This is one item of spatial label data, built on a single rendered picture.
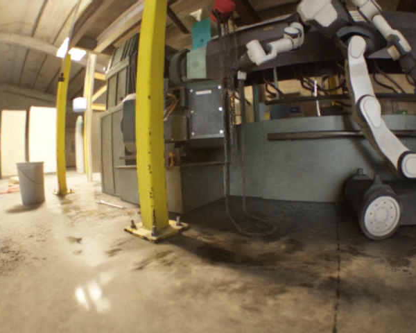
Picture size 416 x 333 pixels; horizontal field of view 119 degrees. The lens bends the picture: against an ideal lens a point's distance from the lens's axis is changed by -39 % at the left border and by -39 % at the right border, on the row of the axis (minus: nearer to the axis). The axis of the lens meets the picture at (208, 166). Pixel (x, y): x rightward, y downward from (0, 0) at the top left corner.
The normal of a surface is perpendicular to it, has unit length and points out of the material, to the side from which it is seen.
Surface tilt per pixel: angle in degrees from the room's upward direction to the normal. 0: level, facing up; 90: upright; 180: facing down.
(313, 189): 90
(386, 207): 90
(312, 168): 90
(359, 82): 90
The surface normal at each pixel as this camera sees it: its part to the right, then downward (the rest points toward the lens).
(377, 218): -0.49, 0.07
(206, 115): -0.24, 0.07
